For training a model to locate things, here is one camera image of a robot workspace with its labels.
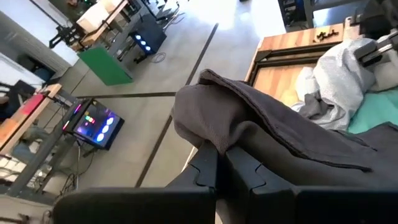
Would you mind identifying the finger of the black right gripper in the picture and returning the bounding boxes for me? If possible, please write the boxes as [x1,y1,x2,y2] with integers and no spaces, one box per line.
[354,30,398,60]
[362,43,398,68]

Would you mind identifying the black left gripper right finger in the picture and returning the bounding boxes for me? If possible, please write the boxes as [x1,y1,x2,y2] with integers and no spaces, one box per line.
[225,146,398,224]

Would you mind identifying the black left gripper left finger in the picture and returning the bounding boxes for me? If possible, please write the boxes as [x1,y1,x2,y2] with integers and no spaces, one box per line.
[52,141,220,224]

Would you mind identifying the white garment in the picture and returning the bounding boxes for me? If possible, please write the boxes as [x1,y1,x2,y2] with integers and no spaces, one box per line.
[368,35,398,93]

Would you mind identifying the light blue shirt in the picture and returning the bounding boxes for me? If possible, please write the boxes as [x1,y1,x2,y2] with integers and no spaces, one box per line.
[290,37,379,131]

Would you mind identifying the teal garment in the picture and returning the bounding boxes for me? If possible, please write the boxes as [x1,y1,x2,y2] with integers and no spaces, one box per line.
[347,88,398,134]

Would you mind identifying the dark grey pants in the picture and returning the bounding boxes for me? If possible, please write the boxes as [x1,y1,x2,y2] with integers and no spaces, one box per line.
[171,68,398,224]

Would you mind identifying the small black parts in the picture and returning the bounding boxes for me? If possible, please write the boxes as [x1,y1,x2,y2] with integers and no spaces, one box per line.
[313,29,340,43]

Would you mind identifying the black RGB-lit computer tower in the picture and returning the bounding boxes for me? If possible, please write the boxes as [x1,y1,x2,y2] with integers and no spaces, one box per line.
[62,98,125,151]

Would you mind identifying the green panel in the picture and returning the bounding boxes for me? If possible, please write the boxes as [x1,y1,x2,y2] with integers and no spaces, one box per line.
[77,46,134,86]

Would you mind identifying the wooden workbench with red panel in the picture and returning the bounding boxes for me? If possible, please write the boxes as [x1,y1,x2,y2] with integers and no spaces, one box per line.
[0,83,63,156]

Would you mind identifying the black computer tower blue lights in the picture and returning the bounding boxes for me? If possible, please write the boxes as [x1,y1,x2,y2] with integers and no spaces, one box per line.
[129,14,168,56]

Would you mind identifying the white cardboard box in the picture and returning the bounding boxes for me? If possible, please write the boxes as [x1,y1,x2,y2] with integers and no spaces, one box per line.
[76,2,110,34]

